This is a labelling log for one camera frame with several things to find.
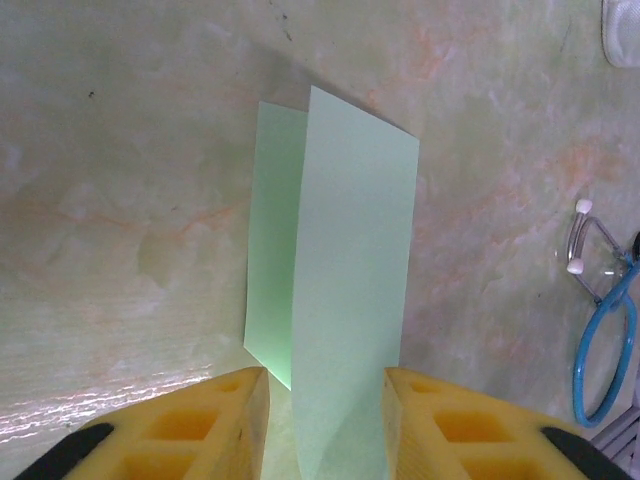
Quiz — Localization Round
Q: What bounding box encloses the white plastic lidded box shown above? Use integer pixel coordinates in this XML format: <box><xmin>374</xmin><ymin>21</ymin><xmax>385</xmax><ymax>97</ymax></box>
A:
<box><xmin>599</xmin><ymin>0</ymin><xmax>640</xmax><ymax>69</ymax></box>

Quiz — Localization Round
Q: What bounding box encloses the blue cable loop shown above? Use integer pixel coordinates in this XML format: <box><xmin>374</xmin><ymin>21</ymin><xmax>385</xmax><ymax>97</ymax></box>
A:
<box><xmin>571</xmin><ymin>259</ymin><xmax>640</xmax><ymax>429</ymax></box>

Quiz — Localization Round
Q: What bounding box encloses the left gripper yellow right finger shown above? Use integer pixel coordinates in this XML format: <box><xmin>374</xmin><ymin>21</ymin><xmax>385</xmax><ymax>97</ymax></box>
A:
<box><xmin>383</xmin><ymin>367</ymin><xmax>634</xmax><ymax>480</ymax></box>

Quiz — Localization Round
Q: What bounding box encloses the metal clip with white tips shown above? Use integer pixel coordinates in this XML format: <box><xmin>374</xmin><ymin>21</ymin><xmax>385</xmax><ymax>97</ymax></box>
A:
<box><xmin>553</xmin><ymin>198</ymin><xmax>629</xmax><ymax>307</ymax></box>

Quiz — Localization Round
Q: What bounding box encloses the light green paper sheet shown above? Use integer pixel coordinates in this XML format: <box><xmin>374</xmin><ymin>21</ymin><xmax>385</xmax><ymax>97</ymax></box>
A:
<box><xmin>242</xmin><ymin>84</ymin><xmax>421</xmax><ymax>480</ymax></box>

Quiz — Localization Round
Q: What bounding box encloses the wide aluminium base rail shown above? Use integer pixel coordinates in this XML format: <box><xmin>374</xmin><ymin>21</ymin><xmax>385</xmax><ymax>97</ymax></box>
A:
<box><xmin>587</xmin><ymin>399</ymin><xmax>640</xmax><ymax>480</ymax></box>

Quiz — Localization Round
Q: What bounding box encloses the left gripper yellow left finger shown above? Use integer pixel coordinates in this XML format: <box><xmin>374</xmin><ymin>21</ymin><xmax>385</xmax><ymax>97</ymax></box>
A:
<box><xmin>14</xmin><ymin>367</ymin><xmax>272</xmax><ymax>480</ymax></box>

